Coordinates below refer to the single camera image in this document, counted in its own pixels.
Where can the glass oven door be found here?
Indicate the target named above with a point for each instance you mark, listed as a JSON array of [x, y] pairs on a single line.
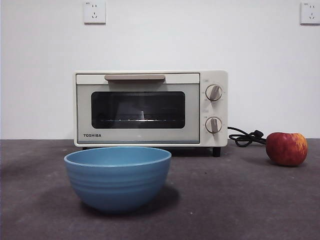
[[85, 112]]

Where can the blue ribbed bowl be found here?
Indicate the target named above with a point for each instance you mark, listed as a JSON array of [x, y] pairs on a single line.
[[117, 185]]

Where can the red apple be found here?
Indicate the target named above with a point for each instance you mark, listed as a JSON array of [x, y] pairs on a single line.
[[286, 150]]

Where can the cream oven knob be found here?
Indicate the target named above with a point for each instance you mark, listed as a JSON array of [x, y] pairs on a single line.
[[214, 93], [213, 125]]

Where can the cream Toshiba toaster oven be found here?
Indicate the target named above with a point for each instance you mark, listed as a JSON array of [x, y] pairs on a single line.
[[215, 110]]

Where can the black oven foot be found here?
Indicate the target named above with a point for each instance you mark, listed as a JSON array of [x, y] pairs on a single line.
[[216, 152], [85, 148]]

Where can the white wall socket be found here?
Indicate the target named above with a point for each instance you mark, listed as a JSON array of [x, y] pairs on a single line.
[[95, 12], [311, 13]]

